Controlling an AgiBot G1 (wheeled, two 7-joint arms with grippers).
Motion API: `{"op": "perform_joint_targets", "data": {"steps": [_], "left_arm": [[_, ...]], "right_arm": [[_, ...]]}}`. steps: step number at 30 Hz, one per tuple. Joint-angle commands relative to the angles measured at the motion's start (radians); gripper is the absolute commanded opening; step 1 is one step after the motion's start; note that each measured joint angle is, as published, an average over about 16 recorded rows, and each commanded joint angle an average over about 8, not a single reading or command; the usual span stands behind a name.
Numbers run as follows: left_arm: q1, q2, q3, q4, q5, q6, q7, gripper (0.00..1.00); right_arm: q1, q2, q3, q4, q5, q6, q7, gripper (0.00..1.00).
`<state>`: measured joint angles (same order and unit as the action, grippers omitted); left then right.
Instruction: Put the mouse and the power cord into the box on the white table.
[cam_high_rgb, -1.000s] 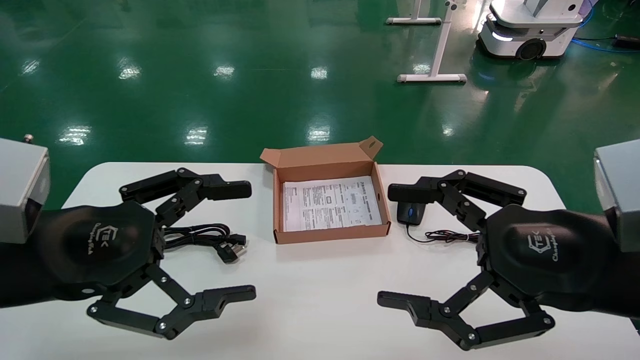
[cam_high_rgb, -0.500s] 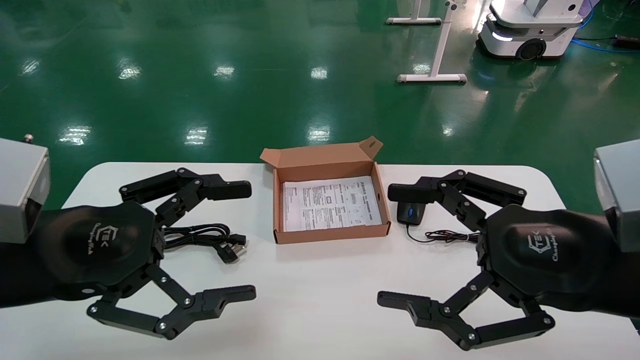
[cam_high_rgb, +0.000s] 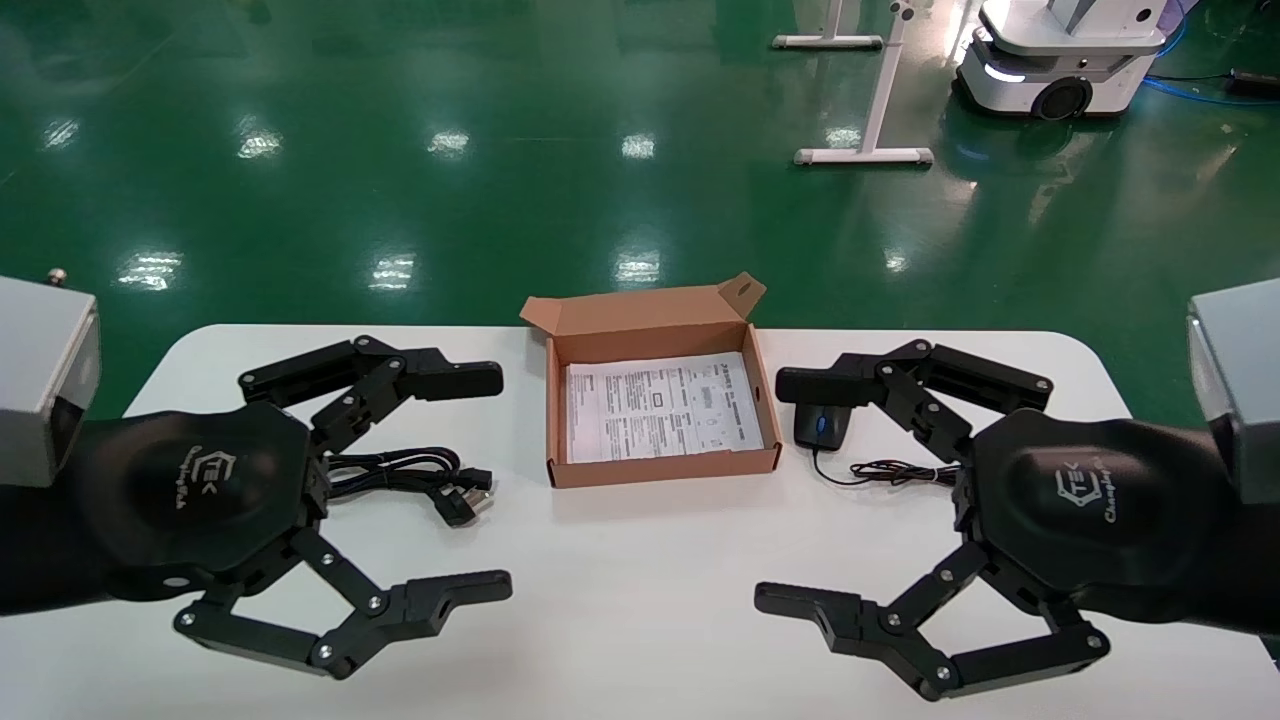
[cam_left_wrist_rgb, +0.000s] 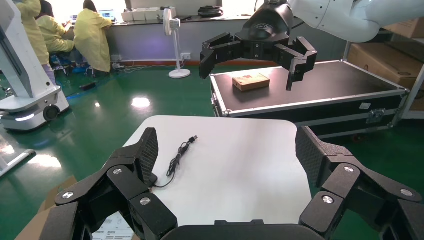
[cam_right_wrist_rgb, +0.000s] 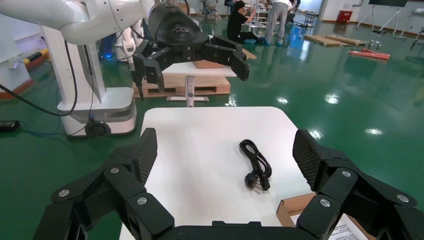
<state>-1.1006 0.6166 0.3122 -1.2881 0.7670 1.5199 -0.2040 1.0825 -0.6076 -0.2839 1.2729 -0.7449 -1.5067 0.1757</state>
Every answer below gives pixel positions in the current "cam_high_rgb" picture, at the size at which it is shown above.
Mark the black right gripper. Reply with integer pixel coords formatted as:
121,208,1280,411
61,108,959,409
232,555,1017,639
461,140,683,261
754,408,1280,703

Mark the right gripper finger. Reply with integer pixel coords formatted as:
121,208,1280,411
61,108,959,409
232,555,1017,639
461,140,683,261
775,339,1054,463

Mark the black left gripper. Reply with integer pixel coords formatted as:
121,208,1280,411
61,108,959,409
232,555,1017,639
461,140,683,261
0,335,514,681

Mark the black power cable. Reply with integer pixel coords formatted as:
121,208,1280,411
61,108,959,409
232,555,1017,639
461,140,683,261
325,447,495,528

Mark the black wired computer mouse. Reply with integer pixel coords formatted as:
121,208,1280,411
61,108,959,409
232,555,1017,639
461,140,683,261
793,404,963,489

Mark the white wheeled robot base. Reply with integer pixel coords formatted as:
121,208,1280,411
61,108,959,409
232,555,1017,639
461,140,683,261
952,0,1171,122

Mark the brown cardboard box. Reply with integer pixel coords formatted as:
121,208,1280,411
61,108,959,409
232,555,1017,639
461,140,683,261
519,272,784,490

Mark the printed white paper sheet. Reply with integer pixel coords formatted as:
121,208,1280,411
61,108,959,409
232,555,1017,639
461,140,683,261
565,351,766,465

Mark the white metal stand leg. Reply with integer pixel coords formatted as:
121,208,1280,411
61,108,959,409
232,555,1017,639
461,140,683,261
771,0,887,51
793,0,935,167

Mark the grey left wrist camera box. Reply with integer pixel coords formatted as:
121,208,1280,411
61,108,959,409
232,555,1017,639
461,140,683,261
0,268,102,488

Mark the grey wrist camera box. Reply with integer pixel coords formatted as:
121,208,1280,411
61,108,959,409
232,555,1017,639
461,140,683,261
0,268,102,488
1187,278,1280,506

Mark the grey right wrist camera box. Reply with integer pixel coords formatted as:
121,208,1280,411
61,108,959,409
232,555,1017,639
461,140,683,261
1187,278,1280,506

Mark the blue floor cable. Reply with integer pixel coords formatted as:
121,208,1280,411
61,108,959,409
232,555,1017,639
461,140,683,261
1140,8,1280,107

